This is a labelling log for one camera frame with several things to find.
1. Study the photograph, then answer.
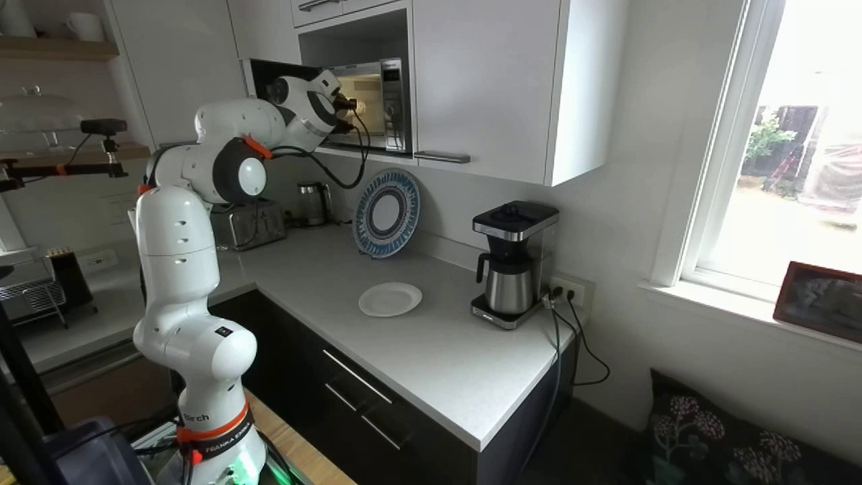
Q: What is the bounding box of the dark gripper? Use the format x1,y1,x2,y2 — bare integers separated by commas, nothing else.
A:
326,87,364,135

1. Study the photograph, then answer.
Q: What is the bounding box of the tan paper cup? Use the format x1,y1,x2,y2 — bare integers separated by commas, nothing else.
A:
349,95,374,128

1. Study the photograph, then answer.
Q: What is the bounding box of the steel microwave oven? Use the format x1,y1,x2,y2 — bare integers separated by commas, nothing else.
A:
322,57,416,159

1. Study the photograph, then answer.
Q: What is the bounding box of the small metal canister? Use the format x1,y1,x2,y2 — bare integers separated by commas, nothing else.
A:
294,179,331,228

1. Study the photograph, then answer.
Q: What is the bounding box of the blue patterned decorative plate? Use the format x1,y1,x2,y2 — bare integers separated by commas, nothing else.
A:
350,170,427,263

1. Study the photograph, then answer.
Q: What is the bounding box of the silver toaster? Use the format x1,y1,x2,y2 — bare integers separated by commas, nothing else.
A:
211,196,291,256

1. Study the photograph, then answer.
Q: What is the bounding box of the white flat plate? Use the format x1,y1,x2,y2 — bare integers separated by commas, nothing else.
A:
357,281,427,320

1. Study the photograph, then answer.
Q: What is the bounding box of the black steel coffee maker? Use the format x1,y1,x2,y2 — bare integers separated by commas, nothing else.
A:
469,200,563,330

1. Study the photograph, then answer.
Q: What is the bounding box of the dark base cabinet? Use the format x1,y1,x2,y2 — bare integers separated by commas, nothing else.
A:
213,289,576,485

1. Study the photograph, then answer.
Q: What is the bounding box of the white mug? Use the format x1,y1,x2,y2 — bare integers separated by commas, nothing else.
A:
62,8,108,46

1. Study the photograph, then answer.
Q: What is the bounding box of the clear glass dome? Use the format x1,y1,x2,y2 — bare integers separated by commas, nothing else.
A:
0,84,92,162

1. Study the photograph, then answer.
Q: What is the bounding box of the black box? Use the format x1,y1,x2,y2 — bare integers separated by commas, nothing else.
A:
50,250,100,316

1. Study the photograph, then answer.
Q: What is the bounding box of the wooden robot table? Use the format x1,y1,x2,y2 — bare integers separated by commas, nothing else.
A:
240,388,358,485

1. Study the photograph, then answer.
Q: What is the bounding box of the black stand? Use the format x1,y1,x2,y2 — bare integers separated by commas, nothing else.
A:
0,303,158,485

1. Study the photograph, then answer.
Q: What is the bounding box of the dark floral cushion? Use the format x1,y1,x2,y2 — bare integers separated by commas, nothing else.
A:
642,365,862,485

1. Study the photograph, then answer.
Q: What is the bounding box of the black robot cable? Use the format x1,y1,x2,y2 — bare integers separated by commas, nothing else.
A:
268,104,373,190

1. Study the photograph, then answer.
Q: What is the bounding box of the white wall cabinet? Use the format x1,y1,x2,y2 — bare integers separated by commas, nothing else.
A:
228,0,632,189

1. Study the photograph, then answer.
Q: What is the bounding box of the black camera on tripod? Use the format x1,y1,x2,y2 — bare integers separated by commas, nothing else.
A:
0,116,132,193

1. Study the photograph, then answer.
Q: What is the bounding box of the long silver drawer handle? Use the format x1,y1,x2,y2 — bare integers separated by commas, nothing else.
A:
322,347,397,407

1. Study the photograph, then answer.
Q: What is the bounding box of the white wall outlet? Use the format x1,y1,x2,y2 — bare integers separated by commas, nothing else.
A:
541,274,595,316

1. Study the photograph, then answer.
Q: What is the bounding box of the short silver drawer handle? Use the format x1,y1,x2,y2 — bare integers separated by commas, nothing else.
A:
358,411,404,452
323,383,361,415

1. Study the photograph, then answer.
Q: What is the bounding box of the wooden wall shelf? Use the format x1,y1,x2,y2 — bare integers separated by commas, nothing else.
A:
0,35,123,64

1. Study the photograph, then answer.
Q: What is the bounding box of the black power cable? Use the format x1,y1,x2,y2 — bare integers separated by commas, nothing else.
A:
524,289,567,461
562,289,614,390

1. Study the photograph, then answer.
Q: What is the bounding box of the white window frame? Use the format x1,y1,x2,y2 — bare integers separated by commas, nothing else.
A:
651,0,862,303

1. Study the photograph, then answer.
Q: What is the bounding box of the dark picture frame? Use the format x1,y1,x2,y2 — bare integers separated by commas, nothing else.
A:
772,258,862,347

